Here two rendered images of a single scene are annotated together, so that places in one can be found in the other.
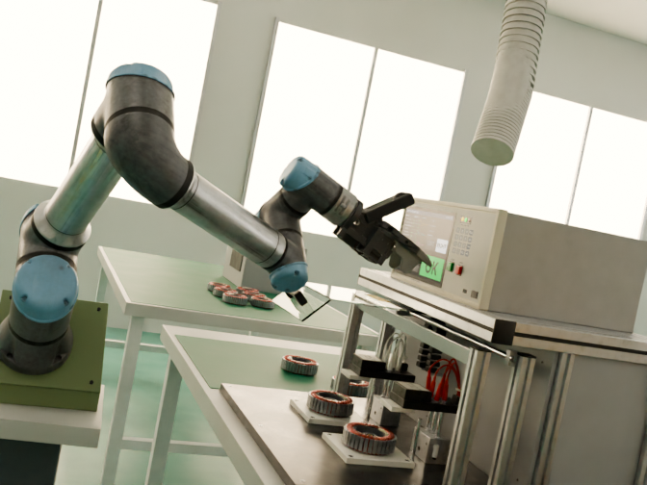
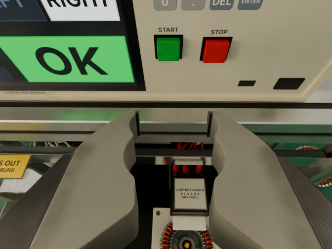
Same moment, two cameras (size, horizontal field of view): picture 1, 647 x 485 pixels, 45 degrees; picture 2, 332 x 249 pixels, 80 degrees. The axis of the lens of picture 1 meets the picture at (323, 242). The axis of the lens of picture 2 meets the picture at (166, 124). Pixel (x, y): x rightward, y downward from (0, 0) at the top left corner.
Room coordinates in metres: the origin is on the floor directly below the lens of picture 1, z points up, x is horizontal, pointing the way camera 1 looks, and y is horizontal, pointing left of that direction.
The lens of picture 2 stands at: (1.65, -0.15, 1.29)
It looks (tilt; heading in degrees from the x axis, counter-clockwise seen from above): 58 degrees down; 293
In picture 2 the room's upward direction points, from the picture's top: 2 degrees counter-clockwise
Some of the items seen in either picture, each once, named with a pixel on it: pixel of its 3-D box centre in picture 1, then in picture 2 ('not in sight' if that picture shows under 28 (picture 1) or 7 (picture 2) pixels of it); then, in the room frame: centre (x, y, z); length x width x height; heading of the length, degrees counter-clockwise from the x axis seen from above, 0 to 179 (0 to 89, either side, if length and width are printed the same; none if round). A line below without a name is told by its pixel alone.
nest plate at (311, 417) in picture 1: (328, 413); not in sight; (1.85, -0.09, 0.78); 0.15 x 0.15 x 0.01; 20
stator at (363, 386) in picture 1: (350, 385); not in sight; (2.22, -0.15, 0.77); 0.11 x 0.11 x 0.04
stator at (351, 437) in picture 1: (369, 438); (186, 245); (1.62, -0.17, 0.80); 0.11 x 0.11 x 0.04
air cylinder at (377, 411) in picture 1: (384, 410); not in sight; (1.90, -0.23, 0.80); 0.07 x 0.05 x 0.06; 20
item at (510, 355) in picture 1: (439, 325); not in sight; (1.80, -0.30, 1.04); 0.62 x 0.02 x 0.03; 20
